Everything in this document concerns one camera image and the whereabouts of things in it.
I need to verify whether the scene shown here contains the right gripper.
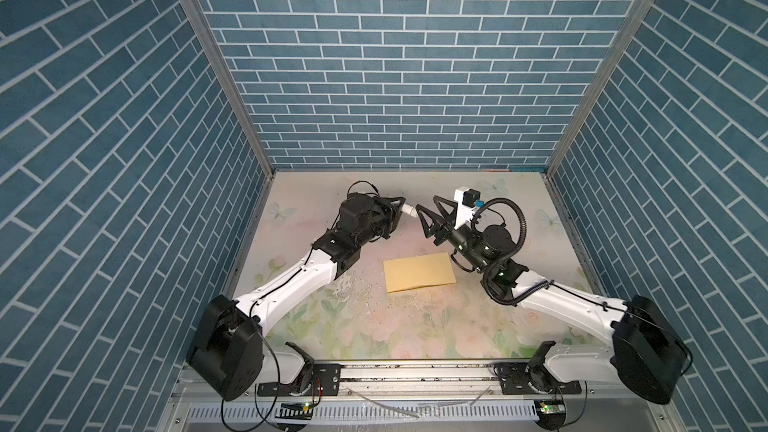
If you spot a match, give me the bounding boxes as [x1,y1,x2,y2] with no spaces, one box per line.
[421,196,491,275]

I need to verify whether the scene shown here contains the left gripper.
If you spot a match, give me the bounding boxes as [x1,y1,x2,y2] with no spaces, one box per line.
[352,195,405,250]

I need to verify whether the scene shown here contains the yellow envelope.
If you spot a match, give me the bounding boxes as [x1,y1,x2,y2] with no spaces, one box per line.
[384,253,456,293]

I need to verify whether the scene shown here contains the white glue stick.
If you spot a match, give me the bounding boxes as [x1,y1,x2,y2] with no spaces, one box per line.
[401,203,418,218]

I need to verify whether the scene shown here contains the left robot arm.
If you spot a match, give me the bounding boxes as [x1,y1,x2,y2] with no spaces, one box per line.
[186,192,417,401]

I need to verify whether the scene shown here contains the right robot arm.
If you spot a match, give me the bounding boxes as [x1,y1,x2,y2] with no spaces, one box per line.
[402,187,693,405]

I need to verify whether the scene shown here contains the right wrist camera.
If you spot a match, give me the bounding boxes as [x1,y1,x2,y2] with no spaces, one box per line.
[453,187,481,229]

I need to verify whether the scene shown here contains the black corrugated cable hose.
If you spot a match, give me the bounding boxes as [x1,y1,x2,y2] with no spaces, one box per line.
[470,196,553,307]

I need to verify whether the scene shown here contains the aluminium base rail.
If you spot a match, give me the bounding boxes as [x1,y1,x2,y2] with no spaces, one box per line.
[157,359,684,431]

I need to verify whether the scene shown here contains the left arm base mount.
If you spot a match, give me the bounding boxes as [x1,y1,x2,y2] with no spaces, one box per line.
[256,342,342,397]

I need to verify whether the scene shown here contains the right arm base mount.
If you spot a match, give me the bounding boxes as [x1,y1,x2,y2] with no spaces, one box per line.
[490,361,583,396]

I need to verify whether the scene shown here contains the white vented cable duct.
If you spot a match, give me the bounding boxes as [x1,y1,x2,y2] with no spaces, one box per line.
[185,401,541,425]

